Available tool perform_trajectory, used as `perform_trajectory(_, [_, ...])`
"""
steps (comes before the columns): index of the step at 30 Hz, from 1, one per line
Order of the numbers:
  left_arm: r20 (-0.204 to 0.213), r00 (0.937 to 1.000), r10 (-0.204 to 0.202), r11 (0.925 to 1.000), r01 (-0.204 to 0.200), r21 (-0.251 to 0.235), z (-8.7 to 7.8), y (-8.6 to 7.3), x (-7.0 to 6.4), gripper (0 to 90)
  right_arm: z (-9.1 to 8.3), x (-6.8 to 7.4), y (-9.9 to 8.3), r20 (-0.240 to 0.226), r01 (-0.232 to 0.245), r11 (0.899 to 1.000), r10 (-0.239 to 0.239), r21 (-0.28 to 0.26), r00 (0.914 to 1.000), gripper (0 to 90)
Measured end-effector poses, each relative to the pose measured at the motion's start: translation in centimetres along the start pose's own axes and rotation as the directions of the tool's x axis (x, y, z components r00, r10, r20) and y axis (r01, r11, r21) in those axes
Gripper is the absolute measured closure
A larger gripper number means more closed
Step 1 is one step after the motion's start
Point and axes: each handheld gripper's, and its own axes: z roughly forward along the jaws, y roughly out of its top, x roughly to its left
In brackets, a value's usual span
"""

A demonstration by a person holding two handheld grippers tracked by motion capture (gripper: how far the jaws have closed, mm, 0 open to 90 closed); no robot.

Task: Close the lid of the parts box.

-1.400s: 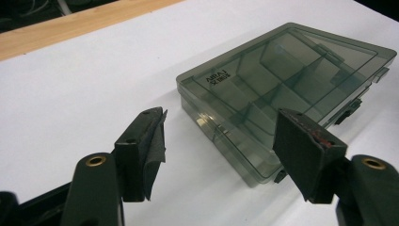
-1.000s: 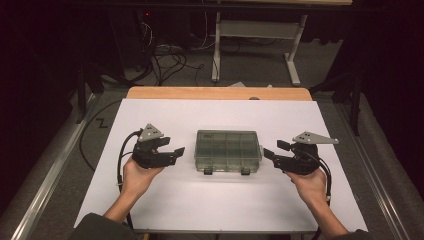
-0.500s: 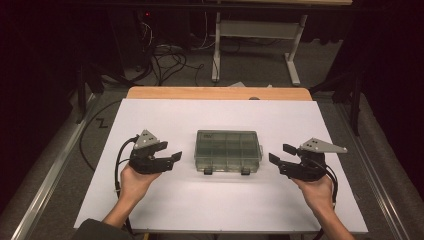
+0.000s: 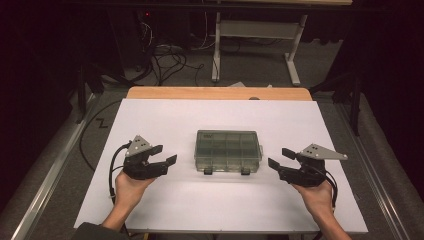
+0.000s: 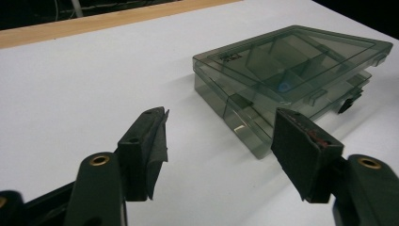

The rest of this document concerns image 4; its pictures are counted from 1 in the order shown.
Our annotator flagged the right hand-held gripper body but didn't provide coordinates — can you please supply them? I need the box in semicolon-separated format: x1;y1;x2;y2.
279;143;348;188

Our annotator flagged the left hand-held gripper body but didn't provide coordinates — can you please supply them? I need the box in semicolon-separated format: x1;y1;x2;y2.
123;135;169;181

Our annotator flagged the transparent grey compartment box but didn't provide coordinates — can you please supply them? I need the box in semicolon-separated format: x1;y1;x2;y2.
194;129;265;176

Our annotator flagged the person's right hand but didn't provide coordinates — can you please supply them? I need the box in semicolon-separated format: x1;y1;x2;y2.
292;181;334;219

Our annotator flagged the person's left hand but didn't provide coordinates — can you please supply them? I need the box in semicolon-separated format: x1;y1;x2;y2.
113;172;156;214

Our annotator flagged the black metal stand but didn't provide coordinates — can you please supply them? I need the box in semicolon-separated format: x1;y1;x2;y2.
309;71;364;137
75;63;104;125

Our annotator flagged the black case with red light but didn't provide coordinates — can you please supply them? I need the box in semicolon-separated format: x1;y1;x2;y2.
108;9;156;73

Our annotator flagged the left hand-held gripper cable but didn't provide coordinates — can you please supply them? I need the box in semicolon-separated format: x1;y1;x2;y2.
108;143;133;204

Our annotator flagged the hand-held gripper cable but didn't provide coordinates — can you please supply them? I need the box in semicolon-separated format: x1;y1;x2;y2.
321;168;339;211
108;143;133;204

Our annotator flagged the right hand-held gripper cable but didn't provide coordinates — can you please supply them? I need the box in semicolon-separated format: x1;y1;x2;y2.
321;168;339;211

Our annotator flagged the long black floor cable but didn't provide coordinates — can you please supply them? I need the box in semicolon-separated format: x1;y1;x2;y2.
79;99;123;172

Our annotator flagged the aluminium floor rail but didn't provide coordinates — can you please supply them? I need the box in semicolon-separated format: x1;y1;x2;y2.
333;99;414;240
9;93;101;240

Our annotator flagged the bundle of black floor cables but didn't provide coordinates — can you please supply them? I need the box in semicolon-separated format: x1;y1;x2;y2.
136;43;206;87

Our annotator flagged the white metal desk frame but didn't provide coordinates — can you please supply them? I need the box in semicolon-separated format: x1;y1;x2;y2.
211;11;308;87

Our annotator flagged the white hanging cable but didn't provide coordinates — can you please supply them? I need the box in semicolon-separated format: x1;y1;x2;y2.
191;11;218;52

